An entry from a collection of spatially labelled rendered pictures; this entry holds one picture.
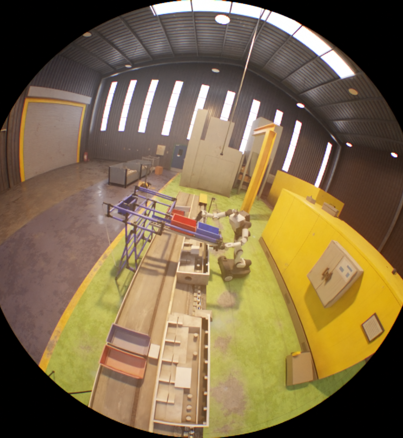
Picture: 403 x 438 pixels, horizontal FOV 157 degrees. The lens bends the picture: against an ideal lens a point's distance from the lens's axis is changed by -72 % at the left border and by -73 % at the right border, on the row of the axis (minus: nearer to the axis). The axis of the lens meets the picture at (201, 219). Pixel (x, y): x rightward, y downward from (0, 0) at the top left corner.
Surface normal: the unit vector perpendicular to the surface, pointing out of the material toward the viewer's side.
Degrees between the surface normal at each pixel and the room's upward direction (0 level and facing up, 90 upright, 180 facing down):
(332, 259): 90
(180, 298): 0
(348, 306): 90
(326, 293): 90
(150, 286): 0
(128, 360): 0
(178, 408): 10
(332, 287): 90
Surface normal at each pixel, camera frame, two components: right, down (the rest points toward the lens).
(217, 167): -0.03, 0.46
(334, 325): -0.97, -0.23
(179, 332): 0.07, -0.88
